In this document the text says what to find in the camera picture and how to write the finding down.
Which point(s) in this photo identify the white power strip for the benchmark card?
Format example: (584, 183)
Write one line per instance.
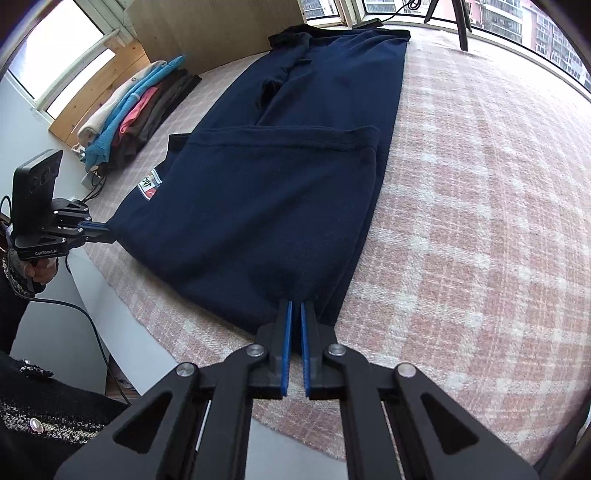
(90, 180)

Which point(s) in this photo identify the pink folded garment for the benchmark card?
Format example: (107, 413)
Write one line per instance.
(136, 113)

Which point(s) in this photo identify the light wooden board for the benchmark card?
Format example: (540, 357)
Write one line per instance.
(207, 32)

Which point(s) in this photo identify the cream folded sweater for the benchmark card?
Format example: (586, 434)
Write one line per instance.
(111, 113)

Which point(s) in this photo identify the person's left hand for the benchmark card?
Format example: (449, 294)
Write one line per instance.
(44, 273)

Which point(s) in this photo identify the navy blue t-shirt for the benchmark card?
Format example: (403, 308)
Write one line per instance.
(277, 207)

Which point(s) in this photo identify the pine wood panel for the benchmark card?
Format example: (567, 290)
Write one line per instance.
(124, 60)

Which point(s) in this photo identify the white window frame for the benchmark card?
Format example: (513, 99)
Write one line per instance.
(351, 9)

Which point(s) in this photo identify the apartment buildings outside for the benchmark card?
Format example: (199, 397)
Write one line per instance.
(498, 18)

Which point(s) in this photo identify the stack of folded clothes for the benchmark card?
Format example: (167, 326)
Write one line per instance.
(108, 138)

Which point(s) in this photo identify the black folded garment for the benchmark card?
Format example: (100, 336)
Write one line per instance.
(180, 90)

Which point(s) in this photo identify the dark grey garment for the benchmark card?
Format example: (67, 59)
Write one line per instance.
(147, 122)

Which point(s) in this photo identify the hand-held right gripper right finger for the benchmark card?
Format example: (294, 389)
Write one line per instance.
(305, 355)

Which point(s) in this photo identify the person's left forearm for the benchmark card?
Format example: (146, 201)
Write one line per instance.
(11, 314)

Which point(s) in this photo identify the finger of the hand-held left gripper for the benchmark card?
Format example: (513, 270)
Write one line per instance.
(98, 234)

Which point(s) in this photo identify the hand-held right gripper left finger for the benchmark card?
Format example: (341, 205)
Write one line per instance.
(287, 350)

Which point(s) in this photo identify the person's black tweed jacket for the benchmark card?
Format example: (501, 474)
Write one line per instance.
(46, 406)

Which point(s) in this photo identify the pink checkered mat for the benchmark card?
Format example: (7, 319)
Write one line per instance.
(461, 230)

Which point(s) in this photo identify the black inline controller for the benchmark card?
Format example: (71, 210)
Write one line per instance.
(372, 22)

